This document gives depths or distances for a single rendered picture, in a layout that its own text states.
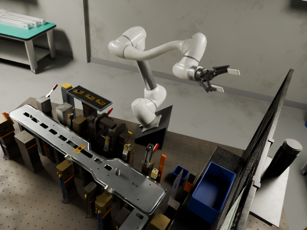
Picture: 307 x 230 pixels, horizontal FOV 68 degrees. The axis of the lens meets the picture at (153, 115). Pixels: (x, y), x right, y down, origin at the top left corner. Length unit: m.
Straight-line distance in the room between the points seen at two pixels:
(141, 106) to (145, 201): 0.86
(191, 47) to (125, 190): 0.94
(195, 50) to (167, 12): 2.81
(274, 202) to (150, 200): 0.68
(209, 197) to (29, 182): 1.29
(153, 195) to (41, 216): 0.77
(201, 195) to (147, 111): 0.87
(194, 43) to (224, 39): 2.83
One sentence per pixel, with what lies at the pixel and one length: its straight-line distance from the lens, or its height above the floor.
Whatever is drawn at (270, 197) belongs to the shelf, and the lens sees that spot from 1.14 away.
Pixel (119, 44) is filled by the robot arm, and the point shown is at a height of 1.60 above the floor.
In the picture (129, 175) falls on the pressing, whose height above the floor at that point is 1.00.
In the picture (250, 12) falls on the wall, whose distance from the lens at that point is 4.15.
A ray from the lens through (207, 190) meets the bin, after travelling 1.53.
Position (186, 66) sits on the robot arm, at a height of 1.65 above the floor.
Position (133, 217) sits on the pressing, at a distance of 1.39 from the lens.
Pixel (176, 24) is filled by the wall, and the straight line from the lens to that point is 4.21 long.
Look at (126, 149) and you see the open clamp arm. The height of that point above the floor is 1.08.
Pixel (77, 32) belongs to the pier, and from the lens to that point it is 4.79.
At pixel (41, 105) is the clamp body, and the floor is 1.04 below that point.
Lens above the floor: 2.24
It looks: 38 degrees down
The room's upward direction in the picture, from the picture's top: 9 degrees clockwise
